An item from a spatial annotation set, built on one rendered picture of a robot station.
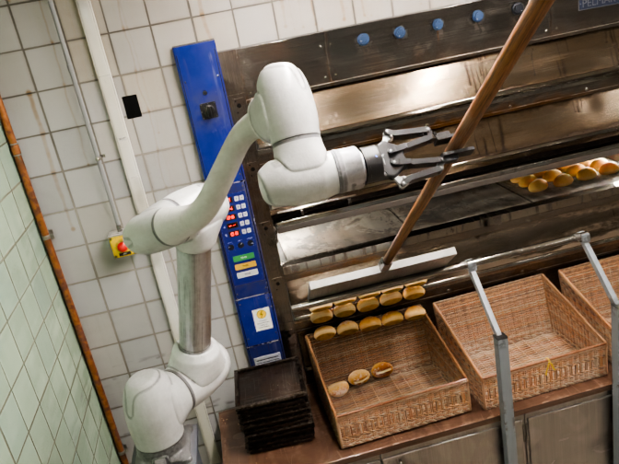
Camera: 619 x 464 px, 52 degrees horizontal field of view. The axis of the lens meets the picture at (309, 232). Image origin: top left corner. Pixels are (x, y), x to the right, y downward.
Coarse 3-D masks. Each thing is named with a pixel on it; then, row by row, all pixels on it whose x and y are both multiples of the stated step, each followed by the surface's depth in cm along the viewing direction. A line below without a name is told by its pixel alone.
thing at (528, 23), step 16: (544, 0) 86; (528, 16) 91; (544, 16) 90; (512, 32) 96; (528, 32) 93; (512, 48) 98; (496, 64) 103; (512, 64) 101; (496, 80) 106; (480, 96) 112; (480, 112) 116; (464, 128) 123; (464, 144) 129; (432, 192) 155; (416, 208) 166; (400, 240) 193
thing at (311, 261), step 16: (576, 192) 292; (592, 192) 289; (608, 192) 291; (512, 208) 289; (528, 208) 286; (544, 208) 287; (448, 224) 285; (464, 224) 283; (480, 224) 284; (384, 240) 280; (416, 240) 281; (320, 256) 277; (336, 256) 276; (352, 256) 277; (288, 272) 274
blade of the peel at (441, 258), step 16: (416, 256) 230; (432, 256) 230; (448, 256) 231; (352, 272) 227; (368, 272) 227; (384, 272) 228; (400, 272) 235; (416, 272) 244; (320, 288) 226; (336, 288) 234; (352, 288) 242
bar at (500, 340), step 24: (552, 240) 251; (576, 240) 252; (456, 264) 246; (480, 264) 248; (600, 264) 248; (360, 288) 242; (384, 288) 243; (480, 288) 244; (504, 336) 234; (504, 360) 236; (504, 384) 240; (504, 408) 243; (504, 432) 249; (504, 456) 255
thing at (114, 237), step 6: (108, 234) 251; (114, 234) 249; (120, 234) 249; (108, 240) 249; (114, 240) 249; (120, 240) 249; (114, 246) 249; (114, 252) 250; (120, 252) 251; (126, 252) 251; (132, 252) 252; (114, 258) 251; (120, 258) 252
